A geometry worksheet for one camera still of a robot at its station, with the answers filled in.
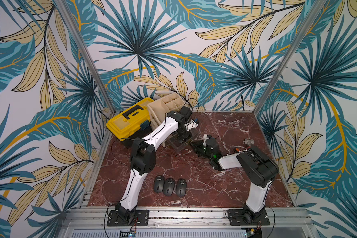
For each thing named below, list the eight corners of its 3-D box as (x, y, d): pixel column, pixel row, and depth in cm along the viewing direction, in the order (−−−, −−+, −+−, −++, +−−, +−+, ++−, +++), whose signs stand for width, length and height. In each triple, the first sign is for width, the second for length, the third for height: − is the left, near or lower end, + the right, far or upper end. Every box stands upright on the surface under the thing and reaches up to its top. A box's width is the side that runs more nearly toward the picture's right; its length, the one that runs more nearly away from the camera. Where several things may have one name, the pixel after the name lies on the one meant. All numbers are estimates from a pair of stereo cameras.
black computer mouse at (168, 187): (163, 196, 82) (162, 194, 80) (164, 180, 88) (163, 178, 85) (174, 196, 82) (174, 194, 80) (174, 180, 88) (174, 178, 85)
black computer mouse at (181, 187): (176, 196, 82) (176, 195, 80) (176, 180, 88) (176, 178, 86) (186, 196, 82) (186, 195, 80) (185, 180, 88) (186, 178, 86)
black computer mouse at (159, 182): (153, 192, 83) (153, 191, 81) (155, 177, 89) (154, 175, 87) (163, 192, 83) (163, 191, 81) (164, 177, 89) (164, 175, 87)
